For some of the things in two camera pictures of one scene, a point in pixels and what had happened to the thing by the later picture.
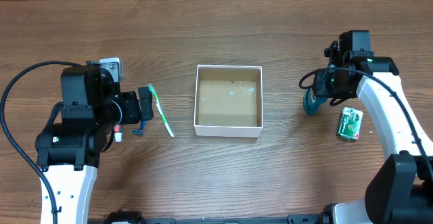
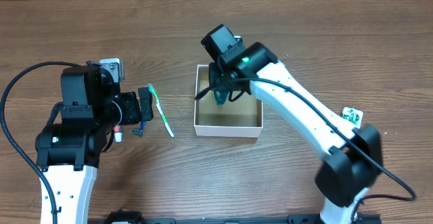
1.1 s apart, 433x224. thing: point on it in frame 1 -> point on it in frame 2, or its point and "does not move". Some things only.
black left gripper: x=145 y=103 does not move
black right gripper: x=322 y=86 -> x=219 y=82
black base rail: x=135 y=217 does not move
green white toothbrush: x=159 y=107 does not move
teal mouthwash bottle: x=311 y=101 -> x=220 y=96
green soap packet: x=350 y=123 does not move
